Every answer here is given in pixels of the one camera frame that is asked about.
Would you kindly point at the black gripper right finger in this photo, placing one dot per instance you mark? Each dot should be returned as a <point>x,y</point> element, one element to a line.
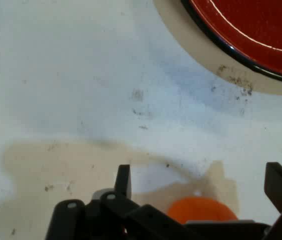
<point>280,187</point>

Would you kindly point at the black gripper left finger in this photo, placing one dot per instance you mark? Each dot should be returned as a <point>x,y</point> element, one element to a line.
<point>105,215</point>

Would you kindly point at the orange round plastic object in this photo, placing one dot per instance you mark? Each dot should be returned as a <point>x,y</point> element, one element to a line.
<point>200,208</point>

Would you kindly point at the red plate with black rim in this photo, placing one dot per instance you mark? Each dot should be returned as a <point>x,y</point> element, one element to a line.
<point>255,27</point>

